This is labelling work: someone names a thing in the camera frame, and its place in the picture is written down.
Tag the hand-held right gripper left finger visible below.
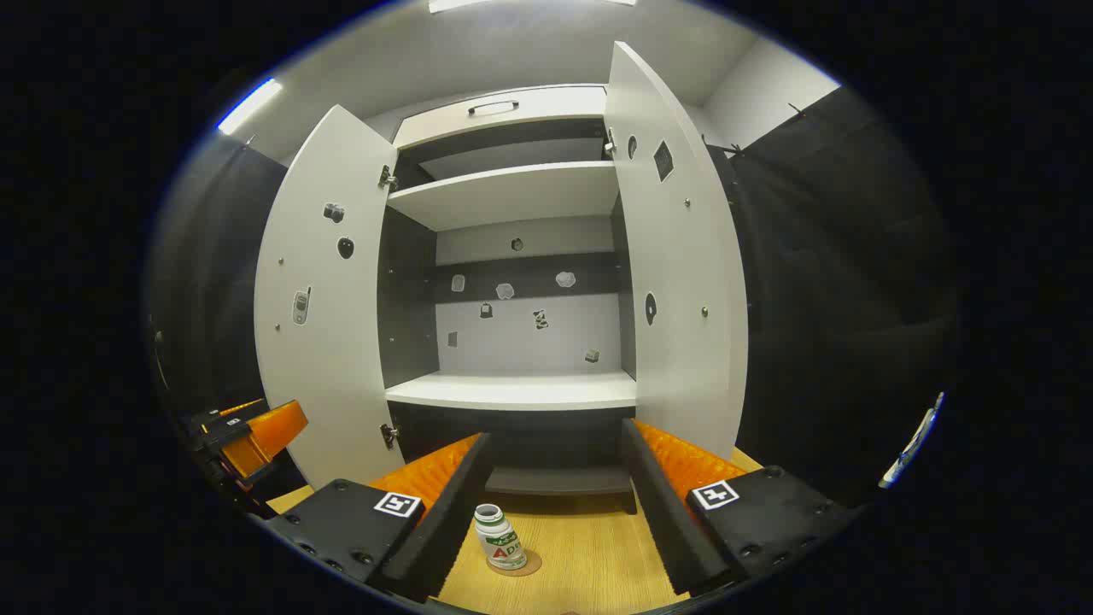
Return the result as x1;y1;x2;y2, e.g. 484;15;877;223
265;431;494;603

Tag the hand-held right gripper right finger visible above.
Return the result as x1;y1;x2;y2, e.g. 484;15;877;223
621;419;863;597

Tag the white drink bottle green ring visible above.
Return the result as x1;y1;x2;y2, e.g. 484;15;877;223
474;504;529;571

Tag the white cabinet door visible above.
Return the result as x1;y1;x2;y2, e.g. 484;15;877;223
605;41;751;462
254;104;402;489

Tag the round wooden coaster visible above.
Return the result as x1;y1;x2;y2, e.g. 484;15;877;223
485;548;544;578

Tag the white cabinet shelf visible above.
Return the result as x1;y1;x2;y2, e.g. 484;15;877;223
384;371;640;413
386;161;620;233

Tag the white cabinet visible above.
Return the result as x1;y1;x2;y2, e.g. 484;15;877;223
376;84;641;496

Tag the black backdrop cloth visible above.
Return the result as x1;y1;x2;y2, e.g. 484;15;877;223
149;85;961;509

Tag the small ceiling light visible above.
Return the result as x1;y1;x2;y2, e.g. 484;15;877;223
218;79;283;135

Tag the white cabinet drawer front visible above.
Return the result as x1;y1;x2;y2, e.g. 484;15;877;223
393;84;609;150

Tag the large ceiling light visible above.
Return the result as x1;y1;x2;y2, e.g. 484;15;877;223
427;0;637;14

